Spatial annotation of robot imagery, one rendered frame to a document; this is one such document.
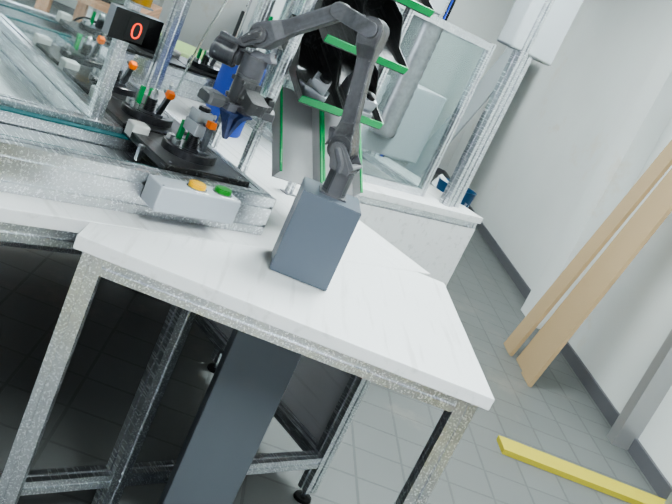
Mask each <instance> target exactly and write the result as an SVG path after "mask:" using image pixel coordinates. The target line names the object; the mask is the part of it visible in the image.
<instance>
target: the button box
mask: <svg viewBox="0 0 672 504"><path fill-rule="evenodd" d="M206 186H207V185H206ZM214 189H215V187H212V186H207V188H206V190H205V191H199V190H196V189H194V188H192V187H191V186H189V182H188V181H183V180H178V179H173V178H169V177H164V176H159V175H154V174H149V175H148V178H147V181H146V183H145V186H144V189H143V191H142V194H141V199H142V200H143V201H144V202H145V203H146V204H147V205H148V206H149V207H150V208H151V209H152V210H153V211H155V212H161V213H167V214H173V215H179V216H184V217H190V218H196V219H202V220H207V221H213V222H219V223H225V224H230V225H231V224H232V223H233V221H234V219H235V216H236V214H237V211H238V209H239V206H240V204H241V202H240V201H239V200H238V199H237V198H236V197H235V196H234V195H233V194H231V196H225V195H222V194H220V193H218V192H216V191H215V190H214Z"/></svg>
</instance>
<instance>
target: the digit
mask: <svg viewBox="0 0 672 504"><path fill-rule="evenodd" d="M149 22H150V20H147V19H144V18H142V17H139V16H136V15H133V14H131V17H130V20H129V23H128V26H127V29H126V32H125V34H124V37H123V39H125V40H128V41H131V42H134V43H137V44H140V45H142V42H143V39H144V36H145V34H146V31H147V28H148V25H149Z"/></svg>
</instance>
